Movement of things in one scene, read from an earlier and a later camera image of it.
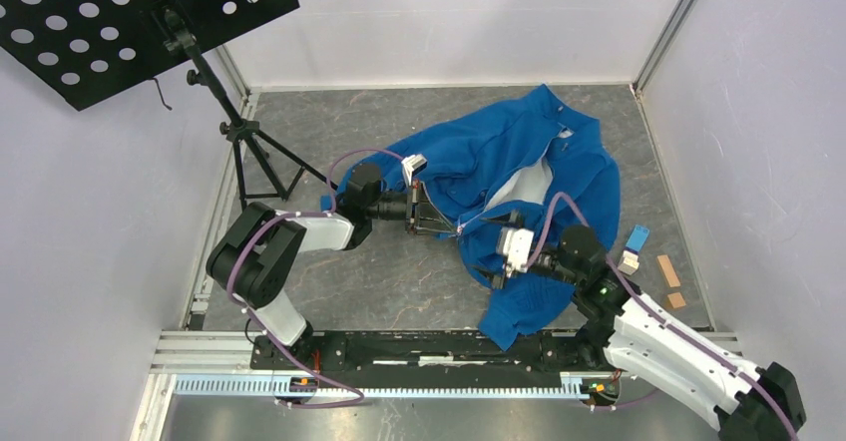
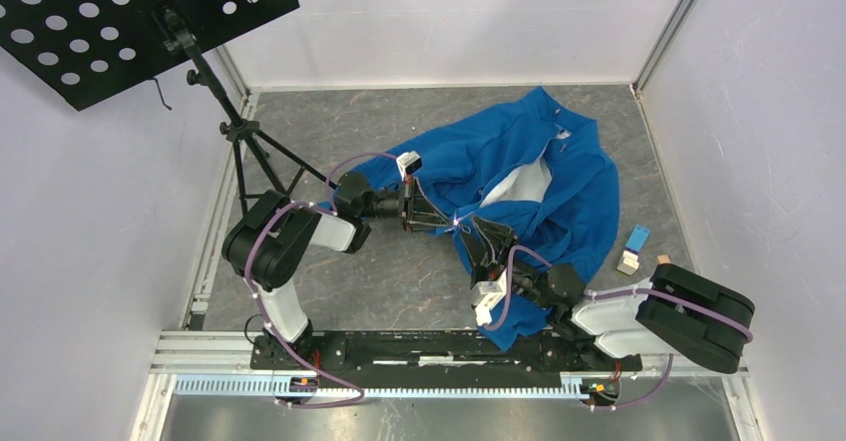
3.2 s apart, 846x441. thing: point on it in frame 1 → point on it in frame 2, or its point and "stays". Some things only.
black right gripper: x=512 y=219 → x=501 y=238
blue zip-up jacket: x=530 y=168 stays
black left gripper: x=425 y=217 stays
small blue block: x=637 y=238 stays
